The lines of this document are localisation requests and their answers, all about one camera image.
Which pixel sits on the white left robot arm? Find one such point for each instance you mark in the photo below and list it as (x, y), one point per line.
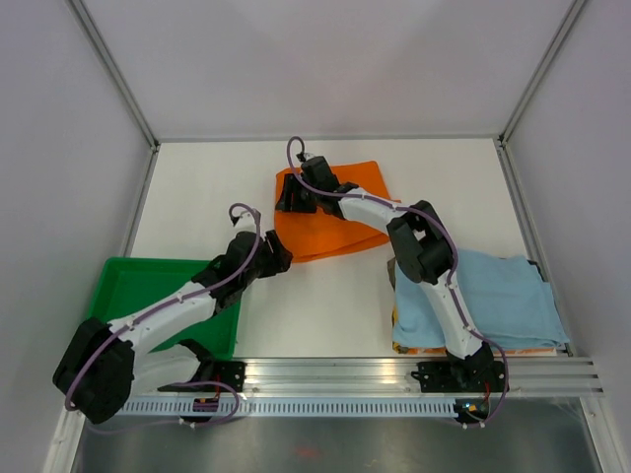
(108, 362)

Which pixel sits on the light blue folded trousers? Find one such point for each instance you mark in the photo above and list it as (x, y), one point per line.
(512, 305)

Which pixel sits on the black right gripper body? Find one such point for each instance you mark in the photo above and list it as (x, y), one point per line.
(305, 199)

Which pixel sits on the aluminium frame post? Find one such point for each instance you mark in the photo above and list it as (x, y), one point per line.
(561, 35)
(97, 41)

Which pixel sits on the right aluminium frame post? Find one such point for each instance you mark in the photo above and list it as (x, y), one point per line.
(561, 35)

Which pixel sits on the aluminium front rail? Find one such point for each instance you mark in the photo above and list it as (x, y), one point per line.
(529, 377)

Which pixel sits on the perforated white cable duct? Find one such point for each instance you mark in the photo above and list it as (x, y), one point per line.
(292, 407)

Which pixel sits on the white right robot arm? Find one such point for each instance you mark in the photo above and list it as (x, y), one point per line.
(424, 251)

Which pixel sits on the orange trousers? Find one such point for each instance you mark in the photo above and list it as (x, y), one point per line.
(311, 237)

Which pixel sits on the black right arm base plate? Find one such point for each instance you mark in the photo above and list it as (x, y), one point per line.
(443, 377)

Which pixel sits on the left aluminium frame post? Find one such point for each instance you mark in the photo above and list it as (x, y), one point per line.
(97, 41)

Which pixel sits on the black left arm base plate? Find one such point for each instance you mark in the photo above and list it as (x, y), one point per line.
(212, 377)

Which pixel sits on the green plastic tray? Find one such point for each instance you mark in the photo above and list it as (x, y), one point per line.
(128, 285)

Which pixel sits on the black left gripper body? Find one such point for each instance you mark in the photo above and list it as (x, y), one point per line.
(269, 263)

